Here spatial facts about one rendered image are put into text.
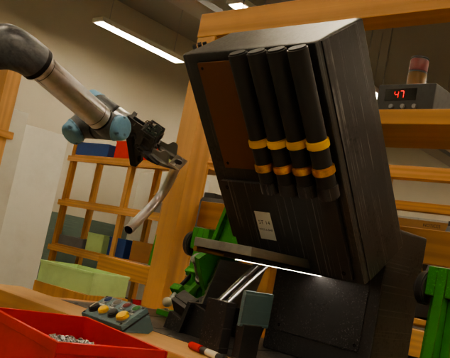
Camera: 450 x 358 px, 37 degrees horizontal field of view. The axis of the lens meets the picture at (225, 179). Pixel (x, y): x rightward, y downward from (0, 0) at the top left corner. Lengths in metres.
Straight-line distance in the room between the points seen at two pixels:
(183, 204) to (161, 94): 8.92
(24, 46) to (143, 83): 9.18
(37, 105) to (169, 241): 7.54
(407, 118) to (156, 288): 1.06
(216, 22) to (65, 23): 7.72
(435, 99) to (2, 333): 1.11
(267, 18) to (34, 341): 1.42
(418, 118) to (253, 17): 0.83
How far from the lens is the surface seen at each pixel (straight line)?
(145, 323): 1.52
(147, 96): 10.95
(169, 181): 2.12
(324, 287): 1.61
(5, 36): 1.76
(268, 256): 1.35
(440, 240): 1.81
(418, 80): 1.88
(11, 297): 1.85
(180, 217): 2.28
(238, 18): 2.34
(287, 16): 2.20
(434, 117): 1.66
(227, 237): 1.61
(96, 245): 8.24
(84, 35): 10.23
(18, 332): 1.25
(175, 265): 2.30
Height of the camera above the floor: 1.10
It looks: 6 degrees up
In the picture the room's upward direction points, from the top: 11 degrees clockwise
